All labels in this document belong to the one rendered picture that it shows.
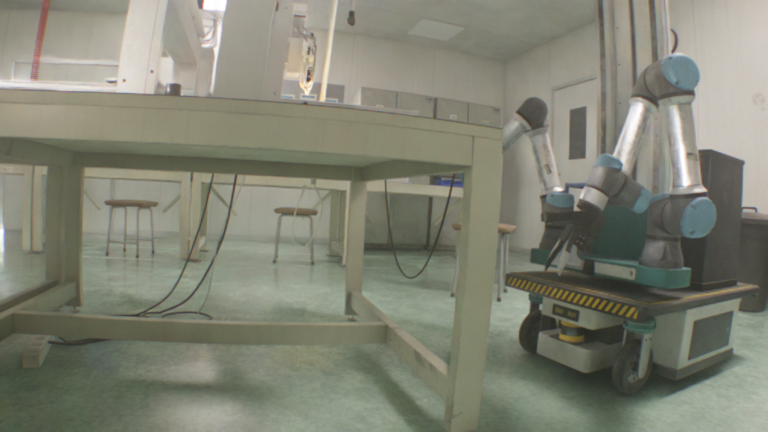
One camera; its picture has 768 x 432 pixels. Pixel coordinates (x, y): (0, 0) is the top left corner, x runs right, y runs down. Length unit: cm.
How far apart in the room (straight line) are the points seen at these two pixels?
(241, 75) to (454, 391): 87
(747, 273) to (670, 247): 190
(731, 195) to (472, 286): 127
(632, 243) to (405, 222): 412
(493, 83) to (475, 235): 586
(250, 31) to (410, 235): 470
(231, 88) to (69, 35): 554
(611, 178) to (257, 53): 94
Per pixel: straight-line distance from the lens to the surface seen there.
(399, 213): 551
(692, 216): 136
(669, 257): 149
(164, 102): 90
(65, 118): 96
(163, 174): 388
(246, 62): 106
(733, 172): 198
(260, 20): 109
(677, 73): 138
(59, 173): 222
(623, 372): 149
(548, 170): 195
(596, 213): 123
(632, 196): 128
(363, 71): 605
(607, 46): 197
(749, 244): 333
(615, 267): 156
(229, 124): 88
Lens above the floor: 57
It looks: 2 degrees down
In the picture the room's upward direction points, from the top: 3 degrees clockwise
